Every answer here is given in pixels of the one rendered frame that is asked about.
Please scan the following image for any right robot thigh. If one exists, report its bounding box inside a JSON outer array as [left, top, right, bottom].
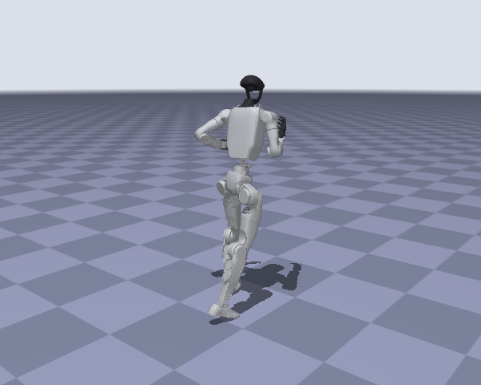
[[227, 184, 262, 259]]

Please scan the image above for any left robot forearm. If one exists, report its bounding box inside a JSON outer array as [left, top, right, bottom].
[[202, 134, 227, 149]]

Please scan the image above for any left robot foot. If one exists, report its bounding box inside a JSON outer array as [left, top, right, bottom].
[[233, 280, 242, 292]]

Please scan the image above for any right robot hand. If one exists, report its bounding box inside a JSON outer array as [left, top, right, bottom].
[[277, 116, 286, 138]]

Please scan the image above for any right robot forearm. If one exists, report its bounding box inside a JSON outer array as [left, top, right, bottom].
[[278, 137, 285, 155]]

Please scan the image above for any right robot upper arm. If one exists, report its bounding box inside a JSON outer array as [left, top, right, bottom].
[[260, 110, 281, 158]]

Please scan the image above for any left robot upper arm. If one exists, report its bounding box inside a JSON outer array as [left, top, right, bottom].
[[194, 109, 231, 143]]

